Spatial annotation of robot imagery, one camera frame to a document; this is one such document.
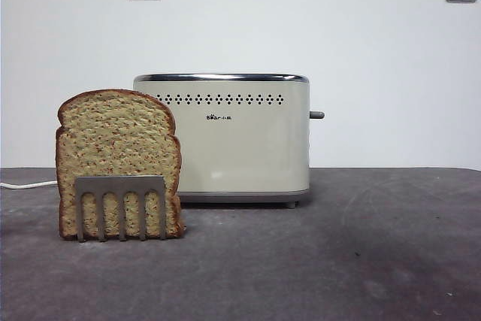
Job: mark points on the grey toaster lever knob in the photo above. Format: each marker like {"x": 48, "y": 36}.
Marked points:
{"x": 317, "y": 115}

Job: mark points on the speckled brown bread slice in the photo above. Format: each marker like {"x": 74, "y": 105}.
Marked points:
{"x": 112, "y": 137}

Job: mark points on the cream toaster with chrome top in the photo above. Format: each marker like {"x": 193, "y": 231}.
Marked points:
{"x": 240, "y": 148}

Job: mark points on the silver metal toast rack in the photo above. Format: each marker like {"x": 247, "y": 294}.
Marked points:
{"x": 120, "y": 185}

